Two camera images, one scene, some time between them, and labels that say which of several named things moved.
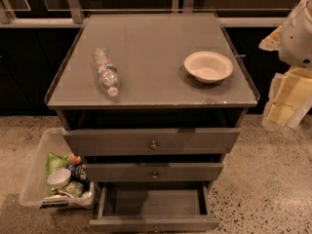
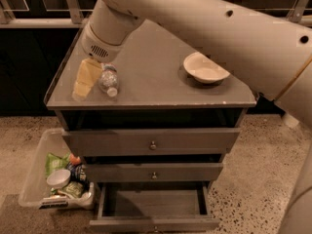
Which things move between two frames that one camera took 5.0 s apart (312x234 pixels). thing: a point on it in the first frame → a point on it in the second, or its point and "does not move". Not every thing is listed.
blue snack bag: [78, 173] does not move
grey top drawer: [150, 141] does not move
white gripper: [296, 39] → [97, 50]
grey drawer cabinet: [152, 103] does not move
